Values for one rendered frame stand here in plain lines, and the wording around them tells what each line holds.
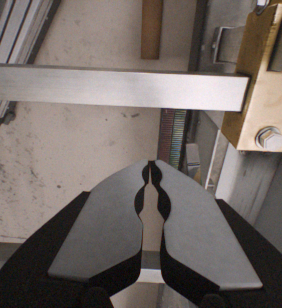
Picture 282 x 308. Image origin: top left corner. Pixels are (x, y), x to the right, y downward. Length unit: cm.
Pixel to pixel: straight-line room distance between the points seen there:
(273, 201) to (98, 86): 50
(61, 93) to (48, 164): 115
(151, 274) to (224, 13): 37
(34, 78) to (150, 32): 78
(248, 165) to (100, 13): 85
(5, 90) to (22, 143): 113
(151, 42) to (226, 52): 68
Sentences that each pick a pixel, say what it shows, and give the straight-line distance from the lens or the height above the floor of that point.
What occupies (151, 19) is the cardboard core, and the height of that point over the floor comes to 8.
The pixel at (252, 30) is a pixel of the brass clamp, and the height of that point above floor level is 83.
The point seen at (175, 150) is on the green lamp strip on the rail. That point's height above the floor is 70.
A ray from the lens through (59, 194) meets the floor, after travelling 146.
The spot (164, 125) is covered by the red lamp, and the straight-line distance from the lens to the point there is 35.
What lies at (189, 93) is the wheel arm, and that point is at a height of 85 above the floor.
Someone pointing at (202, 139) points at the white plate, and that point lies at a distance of 33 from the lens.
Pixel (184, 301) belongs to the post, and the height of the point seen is 79.
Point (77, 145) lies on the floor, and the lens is 121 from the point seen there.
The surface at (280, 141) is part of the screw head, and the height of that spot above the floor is 87.
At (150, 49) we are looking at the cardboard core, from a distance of 95.
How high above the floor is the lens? 103
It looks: 62 degrees down
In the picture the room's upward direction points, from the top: 175 degrees counter-clockwise
